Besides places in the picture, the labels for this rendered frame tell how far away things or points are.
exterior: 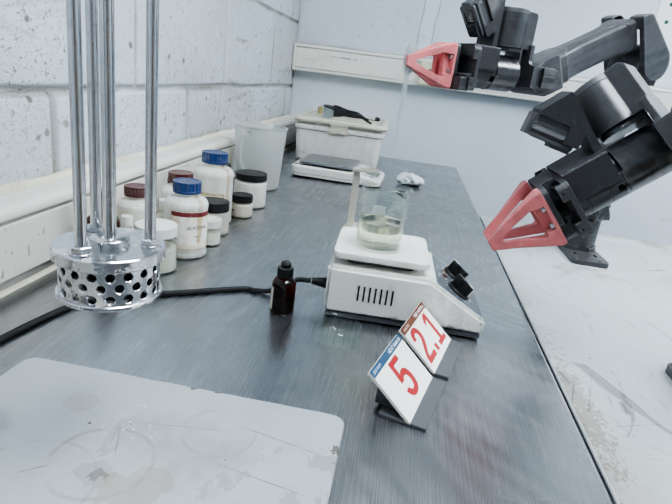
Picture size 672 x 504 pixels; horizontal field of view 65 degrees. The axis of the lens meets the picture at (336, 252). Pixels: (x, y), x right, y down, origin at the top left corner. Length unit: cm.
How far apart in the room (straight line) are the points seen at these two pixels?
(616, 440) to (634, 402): 9
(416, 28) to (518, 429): 176
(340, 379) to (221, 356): 13
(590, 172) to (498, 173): 156
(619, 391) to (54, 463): 55
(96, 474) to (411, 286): 39
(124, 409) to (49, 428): 5
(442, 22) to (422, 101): 28
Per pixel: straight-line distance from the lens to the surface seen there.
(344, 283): 65
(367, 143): 178
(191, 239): 82
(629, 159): 64
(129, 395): 50
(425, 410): 53
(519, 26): 96
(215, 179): 98
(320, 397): 52
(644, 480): 55
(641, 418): 64
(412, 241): 73
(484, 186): 218
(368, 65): 209
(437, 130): 214
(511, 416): 56
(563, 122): 62
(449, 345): 65
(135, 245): 36
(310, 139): 180
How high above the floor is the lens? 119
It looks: 19 degrees down
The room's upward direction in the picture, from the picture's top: 7 degrees clockwise
